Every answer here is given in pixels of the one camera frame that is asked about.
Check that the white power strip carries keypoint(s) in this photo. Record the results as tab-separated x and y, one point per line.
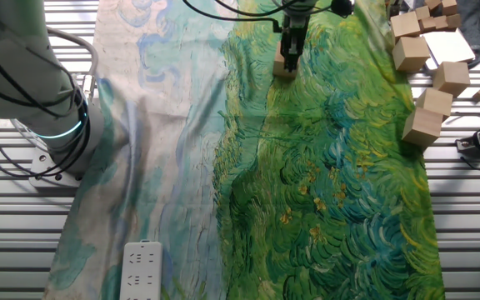
141	271

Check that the white paper sheet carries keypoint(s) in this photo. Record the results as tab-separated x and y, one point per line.
450	46

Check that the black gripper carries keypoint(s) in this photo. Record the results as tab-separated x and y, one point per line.
297	27

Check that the large wooden block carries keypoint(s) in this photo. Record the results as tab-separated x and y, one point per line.
405	25
422	127
451	78
411	54
435	101

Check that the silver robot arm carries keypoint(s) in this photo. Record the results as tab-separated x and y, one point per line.
15	62

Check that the grey fabric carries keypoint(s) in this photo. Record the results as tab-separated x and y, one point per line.
477	21

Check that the small wooden block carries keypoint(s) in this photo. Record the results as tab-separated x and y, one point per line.
278	68

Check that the painted green blue cloth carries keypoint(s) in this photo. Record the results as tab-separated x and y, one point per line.
306	187

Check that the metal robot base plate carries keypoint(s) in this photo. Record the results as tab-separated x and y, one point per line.
46	173

